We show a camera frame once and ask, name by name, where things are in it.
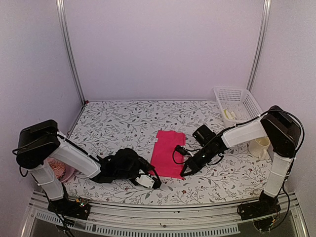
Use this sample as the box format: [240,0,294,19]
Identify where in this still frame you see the pink red towel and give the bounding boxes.
[151,130,186,179]

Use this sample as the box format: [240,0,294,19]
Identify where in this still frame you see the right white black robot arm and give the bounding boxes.
[180,106,305,215]

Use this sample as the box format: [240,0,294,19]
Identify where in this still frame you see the aluminium frame post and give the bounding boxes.
[246,0,272,91]
[56,0,86,105]

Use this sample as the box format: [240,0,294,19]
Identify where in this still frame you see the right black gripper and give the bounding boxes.
[181,144,219,176]

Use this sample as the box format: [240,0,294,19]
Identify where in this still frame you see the floral patterned table mat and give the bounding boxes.
[65,101,272,205]

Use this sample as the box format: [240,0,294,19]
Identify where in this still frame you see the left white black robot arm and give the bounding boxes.
[12,119,155,214]

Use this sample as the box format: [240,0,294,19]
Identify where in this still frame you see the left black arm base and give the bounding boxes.
[48,194,91,220]

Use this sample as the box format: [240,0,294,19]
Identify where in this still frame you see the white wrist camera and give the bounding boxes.
[174,145,198,156]
[135,174,161,189]

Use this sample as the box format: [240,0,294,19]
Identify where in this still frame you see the right aluminium frame post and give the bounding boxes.
[246,0,272,91]

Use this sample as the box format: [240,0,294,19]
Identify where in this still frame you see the white plastic mesh basket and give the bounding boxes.
[213,87,263,127]

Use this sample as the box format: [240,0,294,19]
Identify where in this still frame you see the cream ceramic mug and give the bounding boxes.
[248,137,271,160]

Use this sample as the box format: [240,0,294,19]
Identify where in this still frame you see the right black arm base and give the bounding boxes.
[237,193,281,220]

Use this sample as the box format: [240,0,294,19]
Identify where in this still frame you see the pink plastic bowl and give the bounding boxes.
[47,158,75,183]

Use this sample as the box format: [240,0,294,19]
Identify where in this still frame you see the right black camera cable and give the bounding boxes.
[171,110,306,165]

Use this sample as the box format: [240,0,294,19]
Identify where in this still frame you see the green white patterned towel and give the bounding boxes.
[224,109,237,120]

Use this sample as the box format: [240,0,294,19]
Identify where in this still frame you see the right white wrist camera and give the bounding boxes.
[174,145,198,156]

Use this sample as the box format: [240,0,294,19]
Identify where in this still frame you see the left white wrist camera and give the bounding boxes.
[135,174,161,189]

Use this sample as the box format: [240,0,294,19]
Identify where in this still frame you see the aluminium front rail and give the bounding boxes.
[21,192,311,237]

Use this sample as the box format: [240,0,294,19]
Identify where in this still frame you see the left aluminium frame post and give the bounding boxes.
[56,0,86,105]

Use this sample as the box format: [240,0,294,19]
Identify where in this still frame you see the brown patterned cupcake liner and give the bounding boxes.
[48,158,66,179]

